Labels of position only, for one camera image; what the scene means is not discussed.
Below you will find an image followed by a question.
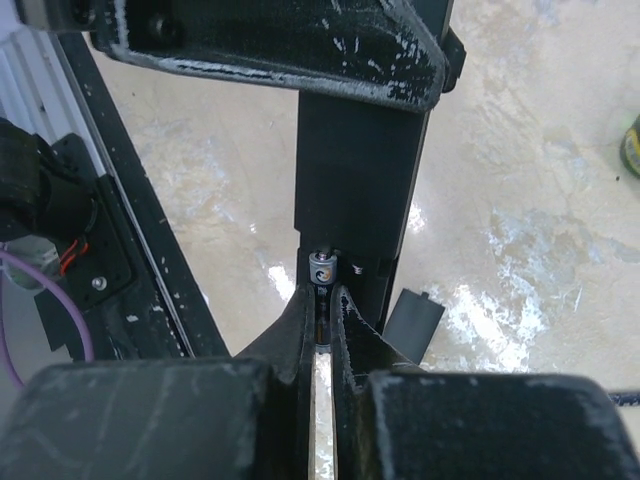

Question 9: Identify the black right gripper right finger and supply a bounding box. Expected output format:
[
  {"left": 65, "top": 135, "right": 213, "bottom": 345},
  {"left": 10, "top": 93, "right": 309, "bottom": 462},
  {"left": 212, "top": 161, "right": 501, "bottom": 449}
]
[{"left": 331, "top": 286, "right": 639, "bottom": 479}]

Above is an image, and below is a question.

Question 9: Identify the green glass bottle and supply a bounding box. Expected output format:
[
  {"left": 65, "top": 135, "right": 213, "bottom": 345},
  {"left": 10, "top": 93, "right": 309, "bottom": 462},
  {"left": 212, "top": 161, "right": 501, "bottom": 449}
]
[{"left": 619, "top": 116, "right": 640, "bottom": 178}]

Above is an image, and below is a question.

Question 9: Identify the black battery cover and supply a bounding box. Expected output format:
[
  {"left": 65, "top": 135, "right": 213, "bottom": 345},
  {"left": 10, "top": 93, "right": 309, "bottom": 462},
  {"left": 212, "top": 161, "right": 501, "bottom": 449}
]
[{"left": 383, "top": 289, "right": 445, "bottom": 364}]

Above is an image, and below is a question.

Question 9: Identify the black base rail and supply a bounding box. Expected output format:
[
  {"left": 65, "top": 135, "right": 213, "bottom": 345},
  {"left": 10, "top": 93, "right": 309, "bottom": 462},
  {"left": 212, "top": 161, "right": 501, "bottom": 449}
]
[{"left": 30, "top": 31, "right": 229, "bottom": 359}]

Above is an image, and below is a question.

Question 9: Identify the black remote control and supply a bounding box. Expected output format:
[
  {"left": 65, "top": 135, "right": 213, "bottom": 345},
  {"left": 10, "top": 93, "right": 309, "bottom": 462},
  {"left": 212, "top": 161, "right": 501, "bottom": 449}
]
[{"left": 294, "top": 93, "right": 429, "bottom": 331}]

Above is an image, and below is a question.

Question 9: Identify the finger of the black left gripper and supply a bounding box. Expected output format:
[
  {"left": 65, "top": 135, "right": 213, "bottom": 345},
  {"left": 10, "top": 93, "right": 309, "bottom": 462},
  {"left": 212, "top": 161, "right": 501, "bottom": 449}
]
[{"left": 91, "top": 1, "right": 448, "bottom": 112}]

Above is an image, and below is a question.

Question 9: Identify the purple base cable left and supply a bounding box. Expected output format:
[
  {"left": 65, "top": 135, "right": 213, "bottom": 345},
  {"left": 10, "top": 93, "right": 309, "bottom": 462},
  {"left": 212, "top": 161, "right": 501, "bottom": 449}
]
[{"left": 0, "top": 248, "right": 96, "bottom": 390}]

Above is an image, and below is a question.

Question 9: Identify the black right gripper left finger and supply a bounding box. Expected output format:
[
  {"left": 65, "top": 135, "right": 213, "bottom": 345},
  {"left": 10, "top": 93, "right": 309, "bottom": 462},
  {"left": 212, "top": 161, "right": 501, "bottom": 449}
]
[{"left": 1, "top": 287, "right": 315, "bottom": 479}]

